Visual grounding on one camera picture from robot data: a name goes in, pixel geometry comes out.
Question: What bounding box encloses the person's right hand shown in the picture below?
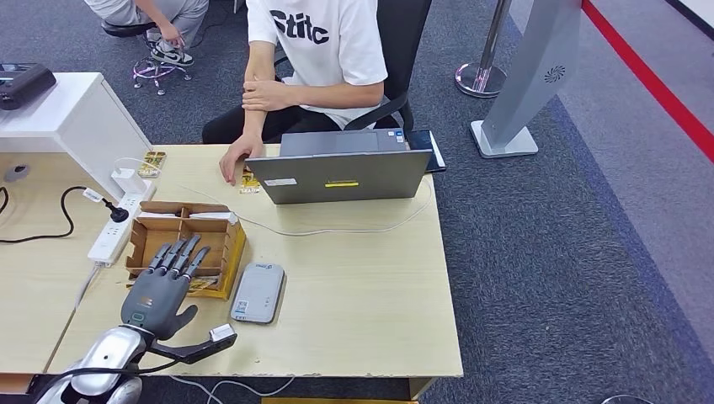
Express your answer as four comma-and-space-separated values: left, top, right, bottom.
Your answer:
219, 133, 267, 187

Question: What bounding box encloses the person's left hand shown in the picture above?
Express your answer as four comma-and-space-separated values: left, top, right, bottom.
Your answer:
241, 77, 291, 113

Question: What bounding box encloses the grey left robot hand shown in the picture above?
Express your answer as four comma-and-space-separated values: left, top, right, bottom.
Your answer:
120, 234, 212, 343

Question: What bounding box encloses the yellow patterned hotel card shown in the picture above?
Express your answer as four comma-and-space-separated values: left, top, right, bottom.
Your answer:
239, 166, 262, 195

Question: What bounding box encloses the person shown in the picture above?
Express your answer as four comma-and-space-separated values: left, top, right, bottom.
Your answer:
201, 0, 417, 187

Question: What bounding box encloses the white card reader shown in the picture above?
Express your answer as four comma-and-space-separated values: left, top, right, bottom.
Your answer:
229, 263, 286, 326

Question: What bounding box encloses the white power strip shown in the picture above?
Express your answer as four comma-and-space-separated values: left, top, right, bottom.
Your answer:
87, 181, 157, 268

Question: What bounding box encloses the cardboard divider box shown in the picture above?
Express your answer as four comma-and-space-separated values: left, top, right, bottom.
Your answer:
125, 200, 248, 301

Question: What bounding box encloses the grey laptop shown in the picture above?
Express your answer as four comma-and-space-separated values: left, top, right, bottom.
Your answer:
245, 128, 434, 206

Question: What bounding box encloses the white charger block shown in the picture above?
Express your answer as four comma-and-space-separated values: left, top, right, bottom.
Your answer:
110, 167, 148, 197

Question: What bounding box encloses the black stool chrome base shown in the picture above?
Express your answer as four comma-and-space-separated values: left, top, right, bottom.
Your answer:
101, 21, 194, 97

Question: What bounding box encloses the black office chair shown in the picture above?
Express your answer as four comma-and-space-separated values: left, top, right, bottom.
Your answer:
273, 0, 434, 136

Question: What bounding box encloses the black phone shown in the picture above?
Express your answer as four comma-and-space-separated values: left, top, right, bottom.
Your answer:
405, 129, 448, 174

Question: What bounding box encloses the white cabinet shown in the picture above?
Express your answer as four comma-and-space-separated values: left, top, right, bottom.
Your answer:
0, 72, 153, 202

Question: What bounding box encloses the black desktop device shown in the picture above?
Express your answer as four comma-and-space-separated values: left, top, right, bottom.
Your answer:
0, 62, 58, 111

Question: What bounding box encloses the grey sign stand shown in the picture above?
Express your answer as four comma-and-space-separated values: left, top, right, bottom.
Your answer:
470, 0, 583, 160

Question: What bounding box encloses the pale wrist camera on bracket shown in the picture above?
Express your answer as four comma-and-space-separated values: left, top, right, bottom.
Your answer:
147, 323, 239, 367

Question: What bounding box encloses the white power strip cord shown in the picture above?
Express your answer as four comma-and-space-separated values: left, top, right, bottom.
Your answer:
73, 263, 103, 310

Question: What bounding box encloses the black plug with cable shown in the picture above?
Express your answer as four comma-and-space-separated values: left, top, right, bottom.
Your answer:
0, 185, 131, 245

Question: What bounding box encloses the white floor cable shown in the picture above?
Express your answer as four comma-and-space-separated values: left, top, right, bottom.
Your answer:
167, 375, 296, 404

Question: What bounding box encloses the grey cable grommet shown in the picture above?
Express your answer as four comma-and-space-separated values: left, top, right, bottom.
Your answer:
3, 162, 31, 184

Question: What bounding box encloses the chrome stanchion post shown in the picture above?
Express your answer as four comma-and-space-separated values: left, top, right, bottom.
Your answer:
454, 0, 514, 100

